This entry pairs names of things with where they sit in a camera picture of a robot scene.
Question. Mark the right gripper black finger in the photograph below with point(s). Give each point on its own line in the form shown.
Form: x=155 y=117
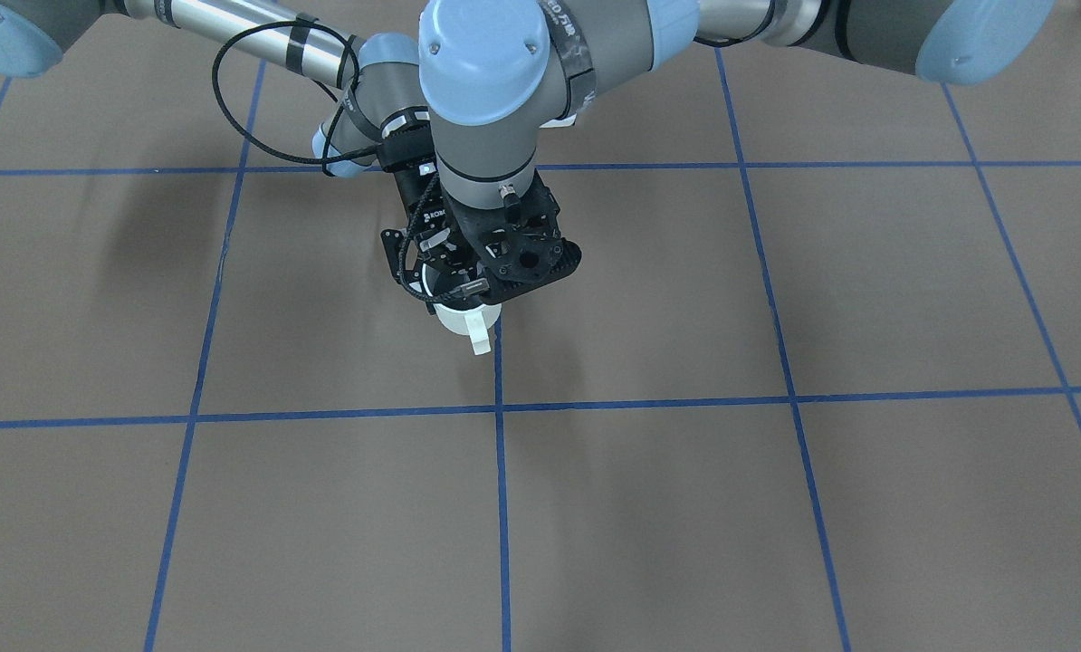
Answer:
x=443 y=258

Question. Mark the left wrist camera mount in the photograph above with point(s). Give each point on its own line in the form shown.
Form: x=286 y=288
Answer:
x=512 y=270

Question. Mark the white mug with handle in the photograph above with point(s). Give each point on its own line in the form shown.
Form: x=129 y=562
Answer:
x=468 y=317

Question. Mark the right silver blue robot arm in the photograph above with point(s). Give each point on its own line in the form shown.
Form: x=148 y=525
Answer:
x=381 y=114

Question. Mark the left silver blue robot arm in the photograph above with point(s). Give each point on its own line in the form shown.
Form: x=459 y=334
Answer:
x=493 y=72

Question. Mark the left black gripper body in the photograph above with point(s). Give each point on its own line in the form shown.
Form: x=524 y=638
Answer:
x=458 y=264

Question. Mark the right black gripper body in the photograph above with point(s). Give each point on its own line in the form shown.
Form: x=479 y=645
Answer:
x=416 y=206

